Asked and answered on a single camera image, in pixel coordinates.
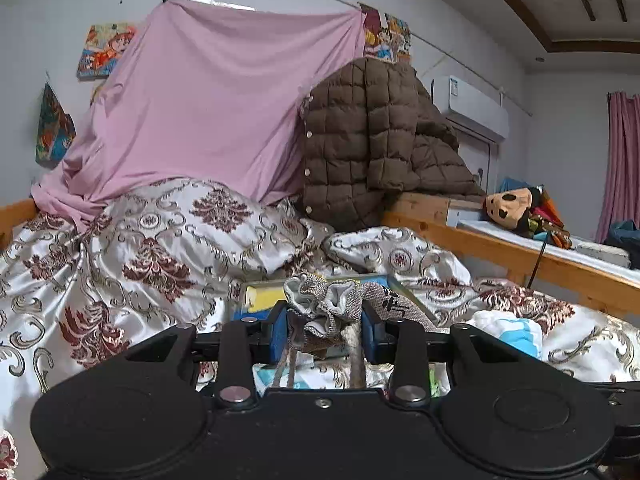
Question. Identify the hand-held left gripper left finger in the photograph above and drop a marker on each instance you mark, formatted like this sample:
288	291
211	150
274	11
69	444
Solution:
277	332

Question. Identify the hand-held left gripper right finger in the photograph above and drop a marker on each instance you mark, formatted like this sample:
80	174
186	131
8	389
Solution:
372	335

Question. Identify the white cloth with blue print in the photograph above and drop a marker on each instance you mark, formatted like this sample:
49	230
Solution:
505	330

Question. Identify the floral patterned satin blanket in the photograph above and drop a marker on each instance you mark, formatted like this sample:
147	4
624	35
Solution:
150	260

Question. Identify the dark blue bag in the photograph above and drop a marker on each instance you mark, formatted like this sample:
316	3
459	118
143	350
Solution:
625	237

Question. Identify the plush toy with tan face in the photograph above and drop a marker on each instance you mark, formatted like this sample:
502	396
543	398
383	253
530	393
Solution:
507	205

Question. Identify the brown quilted puffer jacket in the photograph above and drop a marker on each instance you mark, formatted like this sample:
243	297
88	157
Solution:
360	135

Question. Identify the pink window curtain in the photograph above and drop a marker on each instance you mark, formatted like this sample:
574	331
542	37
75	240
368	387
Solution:
622	160

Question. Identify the pink bed sheet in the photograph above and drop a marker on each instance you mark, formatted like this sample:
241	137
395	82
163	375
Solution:
210	100

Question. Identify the wooden bed frame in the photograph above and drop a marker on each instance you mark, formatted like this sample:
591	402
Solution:
575	272

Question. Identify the white wall air conditioner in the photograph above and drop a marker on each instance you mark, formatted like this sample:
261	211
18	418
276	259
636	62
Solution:
470	105

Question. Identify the cartoon wall poster behind jacket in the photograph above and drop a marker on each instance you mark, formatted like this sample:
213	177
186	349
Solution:
387	35

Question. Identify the diamond-hung cartoon wall poster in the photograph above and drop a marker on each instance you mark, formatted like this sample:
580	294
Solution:
52	130

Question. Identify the rectangular cartoon wall poster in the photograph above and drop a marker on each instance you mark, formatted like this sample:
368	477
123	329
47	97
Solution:
102	50

